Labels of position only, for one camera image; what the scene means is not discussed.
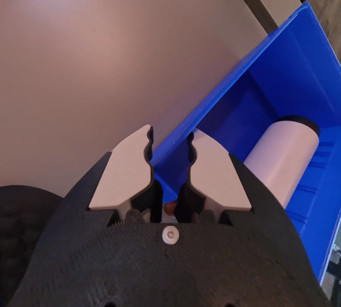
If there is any white plastic bottle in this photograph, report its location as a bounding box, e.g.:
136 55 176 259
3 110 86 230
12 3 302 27
243 121 320 209

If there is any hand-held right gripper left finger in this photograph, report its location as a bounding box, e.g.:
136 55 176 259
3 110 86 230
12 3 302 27
88 125 155 221

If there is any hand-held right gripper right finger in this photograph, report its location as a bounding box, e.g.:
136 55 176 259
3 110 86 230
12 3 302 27
186 127 253 223

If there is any blue plastic bin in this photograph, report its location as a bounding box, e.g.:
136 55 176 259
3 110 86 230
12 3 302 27
150 1 341 287

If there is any black bottle lid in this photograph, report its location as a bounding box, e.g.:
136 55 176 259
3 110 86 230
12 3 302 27
276 116 320 138

